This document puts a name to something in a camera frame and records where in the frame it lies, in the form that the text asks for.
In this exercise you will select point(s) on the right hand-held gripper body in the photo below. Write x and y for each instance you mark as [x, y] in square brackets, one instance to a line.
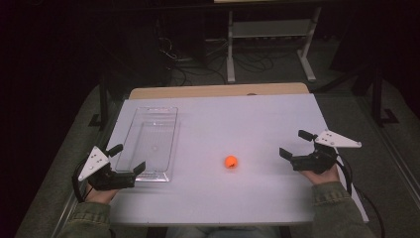
[318, 155]

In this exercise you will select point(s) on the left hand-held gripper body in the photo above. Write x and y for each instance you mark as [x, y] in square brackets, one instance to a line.
[105, 175]

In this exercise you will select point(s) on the clear plastic tray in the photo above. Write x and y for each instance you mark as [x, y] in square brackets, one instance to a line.
[150, 142]

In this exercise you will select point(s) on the orange ball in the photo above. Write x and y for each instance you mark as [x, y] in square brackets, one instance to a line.
[231, 161]

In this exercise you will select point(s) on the person's right hand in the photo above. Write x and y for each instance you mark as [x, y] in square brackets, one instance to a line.
[322, 176]

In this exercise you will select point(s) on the person's left hand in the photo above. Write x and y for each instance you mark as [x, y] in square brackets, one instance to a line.
[100, 195]

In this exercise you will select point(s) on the black metal stand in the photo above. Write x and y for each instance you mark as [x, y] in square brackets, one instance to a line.
[103, 105]
[379, 102]

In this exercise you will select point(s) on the wooden table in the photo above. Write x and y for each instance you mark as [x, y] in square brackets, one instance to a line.
[218, 90]

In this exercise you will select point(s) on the white metal desk frame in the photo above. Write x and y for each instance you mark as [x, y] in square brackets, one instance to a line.
[270, 36]

